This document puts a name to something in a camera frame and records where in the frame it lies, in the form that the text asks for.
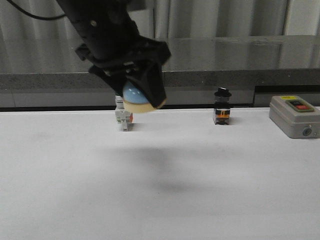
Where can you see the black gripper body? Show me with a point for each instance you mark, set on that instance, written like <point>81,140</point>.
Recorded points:
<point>114,40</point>

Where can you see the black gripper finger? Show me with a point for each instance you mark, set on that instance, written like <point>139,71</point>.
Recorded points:
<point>115,77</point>
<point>147,77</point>

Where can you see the blue desk bell cream base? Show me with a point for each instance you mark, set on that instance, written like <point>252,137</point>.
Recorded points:
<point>134,100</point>

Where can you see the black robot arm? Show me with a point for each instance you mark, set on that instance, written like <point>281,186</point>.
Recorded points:
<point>129,63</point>

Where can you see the grey pleated curtain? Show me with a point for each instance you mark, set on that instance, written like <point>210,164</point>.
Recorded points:
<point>185,19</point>

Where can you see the grey stone counter ledge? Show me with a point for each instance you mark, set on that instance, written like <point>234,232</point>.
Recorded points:
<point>48,73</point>

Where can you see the green pushbutton switch white body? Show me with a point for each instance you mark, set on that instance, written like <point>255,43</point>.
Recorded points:
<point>123,117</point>

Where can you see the black rotary selector switch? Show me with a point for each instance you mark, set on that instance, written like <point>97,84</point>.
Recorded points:
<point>222,109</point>

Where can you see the grey switch box red button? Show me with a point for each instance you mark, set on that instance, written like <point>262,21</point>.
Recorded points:
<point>296,117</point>

